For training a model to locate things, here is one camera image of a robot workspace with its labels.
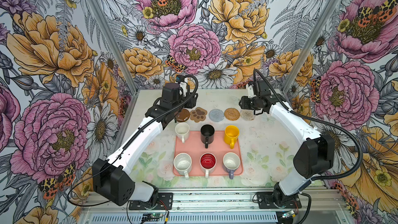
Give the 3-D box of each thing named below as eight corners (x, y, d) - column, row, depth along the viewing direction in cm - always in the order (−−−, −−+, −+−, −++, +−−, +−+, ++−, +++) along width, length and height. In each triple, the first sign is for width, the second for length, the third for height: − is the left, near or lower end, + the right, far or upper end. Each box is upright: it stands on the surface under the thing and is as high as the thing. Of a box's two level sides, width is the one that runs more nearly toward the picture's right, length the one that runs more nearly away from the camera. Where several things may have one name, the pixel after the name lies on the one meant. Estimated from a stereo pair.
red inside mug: (194, 168, 85) (194, 163, 79) (206, 154, 90) (206, 149, 84) (206, 179, 82) (207, 175, 76) (218, 164, 87) (219, 159, 81)
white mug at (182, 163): (173, 181, 81) (171, 176, 74) (176, 159, 89) (174, 152, 82) (191, 181, 81) (189, 176, 74) (192, 159, 89) (191, 152, 82)
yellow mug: (225, 149, 92) (227, 142, 85) (223, 133, 99) (225, 125, 92) (238, 149, 92) (241, 142, 85) (235, 133, 99) (238, 125, 92)
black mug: (200, 148, 92) (200, 141, 85) (200, 132, 100) (200, 124, 93) (214, 149, 92) (215, 141, 85) (213, 132, 100) (214, 124, 93)
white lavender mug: (223, 180, 82) (225, 175, 75) (221, 158, 89) (223, 152, 83) (239, 180, 82) (242, 175, 75) (236, 158, 89) (239, 152, 83)
